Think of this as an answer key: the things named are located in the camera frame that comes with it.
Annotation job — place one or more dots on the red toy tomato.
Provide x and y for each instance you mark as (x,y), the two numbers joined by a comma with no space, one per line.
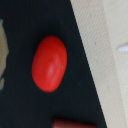
(49,64)

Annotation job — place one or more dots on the brown toy sausage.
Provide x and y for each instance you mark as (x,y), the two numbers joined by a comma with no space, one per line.
(60,123)

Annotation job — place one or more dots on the beige woven placemat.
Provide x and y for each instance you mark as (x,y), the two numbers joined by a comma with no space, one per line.
(103,27)

